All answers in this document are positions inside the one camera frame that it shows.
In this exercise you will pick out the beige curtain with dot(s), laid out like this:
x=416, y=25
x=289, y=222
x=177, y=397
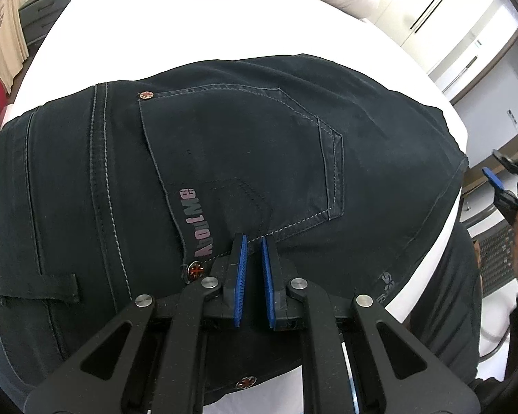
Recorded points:
x=8, y=43

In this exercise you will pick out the bed with white sheet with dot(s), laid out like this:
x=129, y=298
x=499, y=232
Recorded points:
x=198, y=17

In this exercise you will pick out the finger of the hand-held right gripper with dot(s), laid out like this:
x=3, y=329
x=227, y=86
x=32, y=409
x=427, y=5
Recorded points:
x=493, y=179
x=507, y=205

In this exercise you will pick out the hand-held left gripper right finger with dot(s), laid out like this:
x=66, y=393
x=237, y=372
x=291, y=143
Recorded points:
x=267, y=284

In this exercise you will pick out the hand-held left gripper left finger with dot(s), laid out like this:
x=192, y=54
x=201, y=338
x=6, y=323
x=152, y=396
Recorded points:
x=240, y=280

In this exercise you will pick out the grey nightstand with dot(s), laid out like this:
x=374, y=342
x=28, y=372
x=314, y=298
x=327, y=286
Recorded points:
x=43, y=13

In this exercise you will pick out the black jeans pants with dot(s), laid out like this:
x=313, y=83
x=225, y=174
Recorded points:
x=241, y=138

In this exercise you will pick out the dark gridded object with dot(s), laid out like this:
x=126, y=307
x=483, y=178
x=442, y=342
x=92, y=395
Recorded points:
x=498, y=258

